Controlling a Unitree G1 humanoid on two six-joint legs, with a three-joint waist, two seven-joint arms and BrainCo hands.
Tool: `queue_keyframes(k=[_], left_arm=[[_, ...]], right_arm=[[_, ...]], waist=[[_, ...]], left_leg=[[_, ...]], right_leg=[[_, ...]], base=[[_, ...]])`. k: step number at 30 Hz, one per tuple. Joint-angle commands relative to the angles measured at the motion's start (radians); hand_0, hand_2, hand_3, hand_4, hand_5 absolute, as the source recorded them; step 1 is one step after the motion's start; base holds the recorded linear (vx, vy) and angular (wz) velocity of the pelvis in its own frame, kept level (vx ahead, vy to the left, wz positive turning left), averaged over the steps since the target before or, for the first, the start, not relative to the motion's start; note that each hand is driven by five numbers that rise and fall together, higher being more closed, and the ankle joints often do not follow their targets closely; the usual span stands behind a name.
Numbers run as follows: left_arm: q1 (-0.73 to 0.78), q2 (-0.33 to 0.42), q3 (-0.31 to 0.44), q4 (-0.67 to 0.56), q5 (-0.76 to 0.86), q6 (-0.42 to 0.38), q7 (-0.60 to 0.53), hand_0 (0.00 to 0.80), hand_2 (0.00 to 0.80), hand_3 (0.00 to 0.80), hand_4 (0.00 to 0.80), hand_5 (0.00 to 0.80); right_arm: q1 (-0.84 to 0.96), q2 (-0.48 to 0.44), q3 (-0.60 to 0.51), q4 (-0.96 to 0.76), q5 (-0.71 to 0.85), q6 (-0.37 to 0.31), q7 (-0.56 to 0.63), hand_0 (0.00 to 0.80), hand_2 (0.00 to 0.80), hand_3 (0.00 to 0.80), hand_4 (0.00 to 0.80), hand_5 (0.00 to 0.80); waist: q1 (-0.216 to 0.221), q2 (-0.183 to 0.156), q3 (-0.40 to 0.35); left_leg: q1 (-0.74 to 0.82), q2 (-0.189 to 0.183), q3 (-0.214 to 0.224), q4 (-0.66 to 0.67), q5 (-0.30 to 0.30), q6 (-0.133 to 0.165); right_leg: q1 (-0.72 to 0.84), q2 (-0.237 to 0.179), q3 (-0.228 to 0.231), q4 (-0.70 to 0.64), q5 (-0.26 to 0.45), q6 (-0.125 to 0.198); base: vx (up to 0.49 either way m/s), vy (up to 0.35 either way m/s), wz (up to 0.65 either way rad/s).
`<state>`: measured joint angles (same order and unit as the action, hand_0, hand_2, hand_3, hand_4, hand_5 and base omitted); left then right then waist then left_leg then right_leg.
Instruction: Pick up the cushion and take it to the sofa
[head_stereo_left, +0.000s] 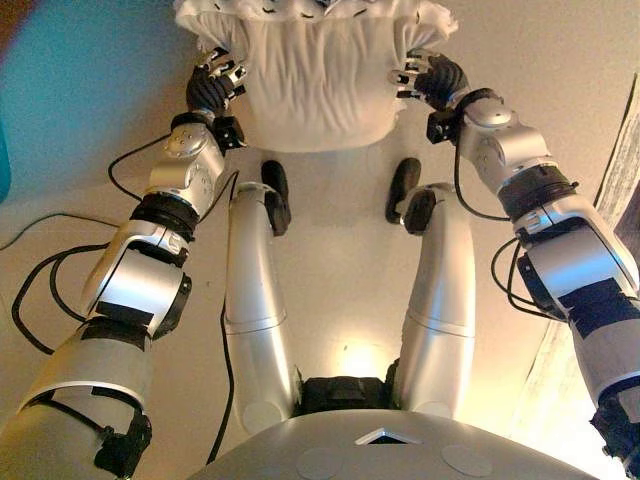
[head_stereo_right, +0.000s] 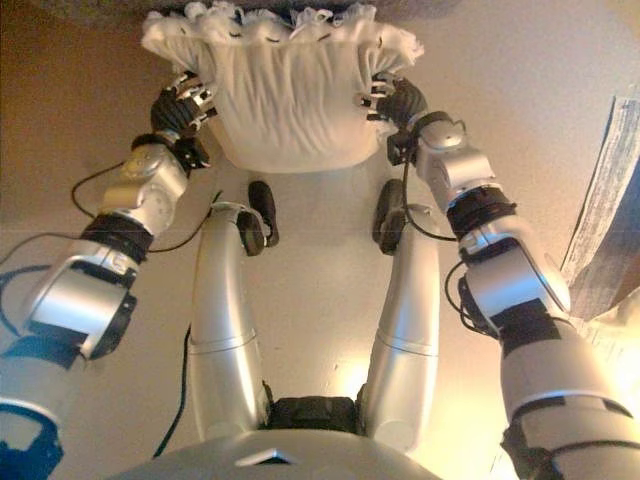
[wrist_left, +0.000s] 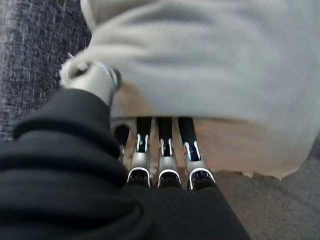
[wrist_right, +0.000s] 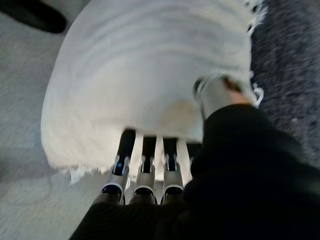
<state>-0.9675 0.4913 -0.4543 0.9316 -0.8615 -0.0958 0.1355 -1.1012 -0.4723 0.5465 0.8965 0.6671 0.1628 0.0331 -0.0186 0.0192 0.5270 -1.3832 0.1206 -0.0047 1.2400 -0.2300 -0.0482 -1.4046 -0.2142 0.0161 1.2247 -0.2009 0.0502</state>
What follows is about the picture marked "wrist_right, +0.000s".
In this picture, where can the white fringed cushion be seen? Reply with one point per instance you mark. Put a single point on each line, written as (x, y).
(137, 75)

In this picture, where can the grey fabric armchair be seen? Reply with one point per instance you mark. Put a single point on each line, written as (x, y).
(292, 62)

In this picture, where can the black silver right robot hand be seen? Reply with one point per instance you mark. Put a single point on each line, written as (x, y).
(237, 175)

